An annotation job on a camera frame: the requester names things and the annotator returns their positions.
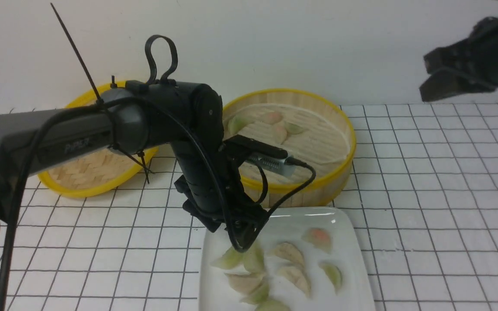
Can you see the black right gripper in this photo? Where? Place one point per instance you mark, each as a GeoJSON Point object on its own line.
{"type": "Point", "coordinates": [469, 66]}

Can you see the green dumpling steamer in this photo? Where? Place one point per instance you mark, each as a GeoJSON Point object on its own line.
{"type": "Point", "coordinates": [294, 129]}
{"type": "Point", "coordinates": [238, 123]}
{"type": "Point", "coordinates": [229, 260]}

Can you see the pink dumpling on plate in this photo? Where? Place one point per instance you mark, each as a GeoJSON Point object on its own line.
{"type": "Point", "coordinates": [319, 238]}

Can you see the beige dumpling plate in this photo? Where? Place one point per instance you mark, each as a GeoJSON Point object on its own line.
{"type": "Point", "coordinates": [288, 251]}
{"type": "Point", "coordinates": [244, 283]}
{"type": "Point", "coordinates": [297, 276]}

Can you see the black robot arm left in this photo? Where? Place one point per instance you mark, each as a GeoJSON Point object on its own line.
{"type": "Point", "coordinates": [129, 120]}

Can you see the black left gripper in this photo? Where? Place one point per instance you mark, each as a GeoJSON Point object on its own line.
{"type": "Point", "coordinates": [214, 192]}

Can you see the pink dumpling steamer middle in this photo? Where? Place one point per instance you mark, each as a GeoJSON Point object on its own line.
{"type": "Point", "coordinates": [279, 133]}

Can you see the beige dumpling plate upper centre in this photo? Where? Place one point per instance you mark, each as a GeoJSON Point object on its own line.
{"type": "Point", "coordinates": [288, 251]}

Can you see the beige dumpling plate left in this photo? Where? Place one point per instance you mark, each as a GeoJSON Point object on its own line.
{"type": "Point", "coordinates": [244, 283]}

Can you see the green dumpling plate bottom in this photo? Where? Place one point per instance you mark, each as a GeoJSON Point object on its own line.
{"type": "Point", "coordinates": [272, 305]}

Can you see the pink dumpling steamer top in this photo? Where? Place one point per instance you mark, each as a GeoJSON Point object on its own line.
{"type": "Point", "coordinates": [271, 118]}

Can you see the green dumpling plate right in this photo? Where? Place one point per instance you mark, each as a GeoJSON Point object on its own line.
{"type": "Point", "coordinates": [334, 274]}

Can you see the green dumpling plate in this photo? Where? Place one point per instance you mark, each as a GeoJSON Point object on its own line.
{"type": "Point", "coordinates": [253, 259]}
{"type": "Point", "coordinates": [334, 274]}
{"type": "Point", "coordinates": [260, 294]}
{"type": "Point", "coordinates": [272, 305]}

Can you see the white square ceramic plate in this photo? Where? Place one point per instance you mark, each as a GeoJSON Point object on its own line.
{"type": "Point", "coordinates": [288, 225]}

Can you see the yellow rimmed bamboo steamer lid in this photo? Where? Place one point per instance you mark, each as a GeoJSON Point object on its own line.
{"type": "Point", "coordinates": [94, 174]}

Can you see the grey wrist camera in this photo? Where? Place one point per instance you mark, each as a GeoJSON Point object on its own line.
{"type": "Point", "coordinates": [270, 162]}

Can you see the yellow rimmed bamboo steamer basket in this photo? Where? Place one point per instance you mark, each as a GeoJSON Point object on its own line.
{"type": "Point", "coordinates": [328, 145]}

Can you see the green dumpling plate upper left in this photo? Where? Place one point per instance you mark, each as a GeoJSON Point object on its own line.
{"type": "Point", "coordinates": [253, 259]}

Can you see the black cable tie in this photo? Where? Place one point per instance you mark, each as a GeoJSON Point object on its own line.
{"type": "Point", "coordinates": [76, 52]}

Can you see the pink dumpling steamer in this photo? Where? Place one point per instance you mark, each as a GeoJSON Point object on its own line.
{"type": "Point", "coordinates": [271, 118]}
{"type": "Point", "coordinates": [279, 133]}

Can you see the green dumpling plate lower left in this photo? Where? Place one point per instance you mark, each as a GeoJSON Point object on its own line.
{"type": "Point", "coordinates": [260, 294]}

